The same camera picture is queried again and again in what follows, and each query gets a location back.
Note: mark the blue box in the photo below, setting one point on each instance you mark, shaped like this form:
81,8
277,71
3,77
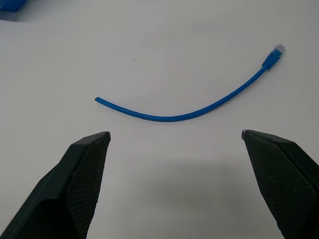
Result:
8,7

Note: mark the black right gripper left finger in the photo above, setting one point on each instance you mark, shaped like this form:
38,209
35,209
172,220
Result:
62,194

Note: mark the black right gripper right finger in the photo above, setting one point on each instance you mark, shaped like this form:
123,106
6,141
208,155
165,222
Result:
281,184

